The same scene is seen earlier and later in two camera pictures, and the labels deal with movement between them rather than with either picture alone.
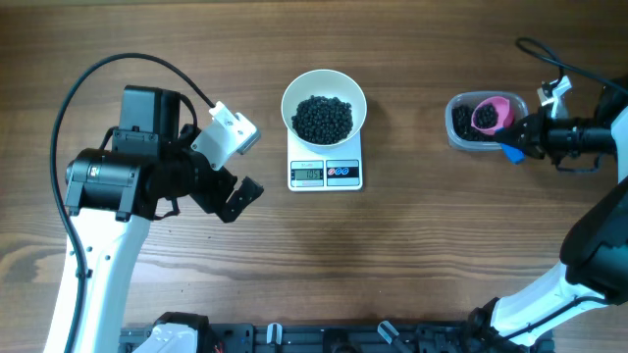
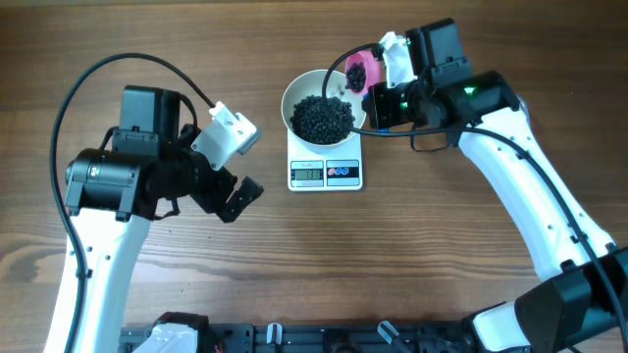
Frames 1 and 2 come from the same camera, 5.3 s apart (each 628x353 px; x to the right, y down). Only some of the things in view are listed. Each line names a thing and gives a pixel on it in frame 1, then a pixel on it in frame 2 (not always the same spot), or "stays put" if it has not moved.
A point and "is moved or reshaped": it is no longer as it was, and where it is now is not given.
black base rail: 347,337 stays put
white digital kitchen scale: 337,168 stays put
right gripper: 534,142 -> 375,102
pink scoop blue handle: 505,119 is moved or reshaped
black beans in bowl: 323,121 stays put
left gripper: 224,182 stays put
